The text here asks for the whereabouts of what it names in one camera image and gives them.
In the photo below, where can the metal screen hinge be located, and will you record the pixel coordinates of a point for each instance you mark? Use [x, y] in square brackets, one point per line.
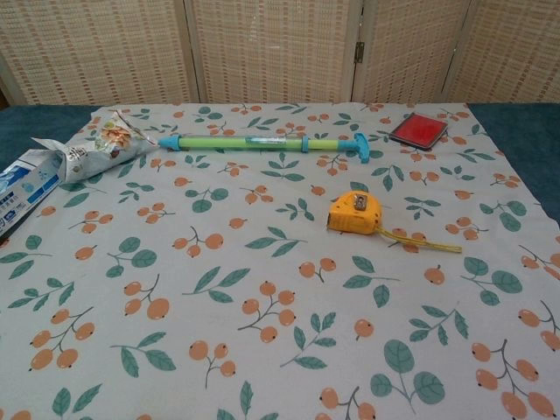
[360, 51]

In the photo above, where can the floral leaf and berry tablecloth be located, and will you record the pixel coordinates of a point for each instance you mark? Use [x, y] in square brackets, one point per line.
[280, 306]

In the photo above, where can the green blue water squirter toy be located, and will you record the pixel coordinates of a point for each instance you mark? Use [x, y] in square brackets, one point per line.
[227, 143]

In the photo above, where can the yellow tape measure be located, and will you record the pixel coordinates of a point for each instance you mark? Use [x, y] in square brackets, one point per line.
[350, 214]

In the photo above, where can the woven bamboo folding screen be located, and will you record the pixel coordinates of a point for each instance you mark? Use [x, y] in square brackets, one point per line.
[262, 44]

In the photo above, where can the red ink pad box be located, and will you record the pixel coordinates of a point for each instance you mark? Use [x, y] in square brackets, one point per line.
[417, 127]

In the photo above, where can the blue white toothpaste box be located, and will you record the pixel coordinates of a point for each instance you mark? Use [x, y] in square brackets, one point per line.
[22, 192]

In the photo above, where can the crumpled snack bag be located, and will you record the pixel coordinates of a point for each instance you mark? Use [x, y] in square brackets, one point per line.
[105, 144]

